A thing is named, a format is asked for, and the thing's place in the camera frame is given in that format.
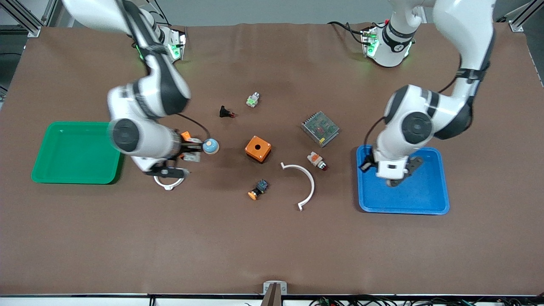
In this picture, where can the grey arm base connector block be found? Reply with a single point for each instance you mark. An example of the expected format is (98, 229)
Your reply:
(177, 44)
(369, 42)

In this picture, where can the brown table mat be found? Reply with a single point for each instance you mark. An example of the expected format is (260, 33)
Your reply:
(272, 246)

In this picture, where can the large white pipe clamp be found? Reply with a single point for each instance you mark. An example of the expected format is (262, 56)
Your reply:
(312, 182)

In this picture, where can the orange mushroom button switch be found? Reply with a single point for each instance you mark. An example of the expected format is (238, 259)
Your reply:
(259, 188)

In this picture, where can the black switch with red tip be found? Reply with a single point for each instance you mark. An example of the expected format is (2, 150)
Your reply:
(225, 112)

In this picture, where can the blue domed round button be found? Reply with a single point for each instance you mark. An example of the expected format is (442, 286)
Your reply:
(210, 146)

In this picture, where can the white circuit breaker red lever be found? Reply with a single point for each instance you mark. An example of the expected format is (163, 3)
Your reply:
(193, 157)

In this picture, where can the green and white switch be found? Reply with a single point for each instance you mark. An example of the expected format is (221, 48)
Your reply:
(253, 100)

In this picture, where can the aluminium frame profile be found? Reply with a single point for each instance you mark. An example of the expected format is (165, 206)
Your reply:
(25, 19)
(516, 21)

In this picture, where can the orange button enclosure box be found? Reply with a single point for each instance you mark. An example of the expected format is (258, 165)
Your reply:
(185, 136)
(258, 148)

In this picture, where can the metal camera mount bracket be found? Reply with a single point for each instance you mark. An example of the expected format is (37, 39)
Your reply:
(275, 291)

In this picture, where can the small white pipe clamp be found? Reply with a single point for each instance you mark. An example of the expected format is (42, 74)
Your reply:
(170, 187)

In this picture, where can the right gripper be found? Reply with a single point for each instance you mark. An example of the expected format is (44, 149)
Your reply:
(183, 149)

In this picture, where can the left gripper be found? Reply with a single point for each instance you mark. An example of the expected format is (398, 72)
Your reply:
(366, 163)

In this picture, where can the red pushbutton switch white body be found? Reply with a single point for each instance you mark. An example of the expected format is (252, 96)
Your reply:
(315, 160)

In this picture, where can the green plastic tray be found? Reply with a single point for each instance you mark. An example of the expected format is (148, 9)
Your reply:
(72, 153)

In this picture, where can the perforated metal power supply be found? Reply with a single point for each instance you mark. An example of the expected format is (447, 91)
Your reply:
(321, 128)

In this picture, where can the blue plastic tray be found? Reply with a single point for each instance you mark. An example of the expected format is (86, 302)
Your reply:
(425, 195)

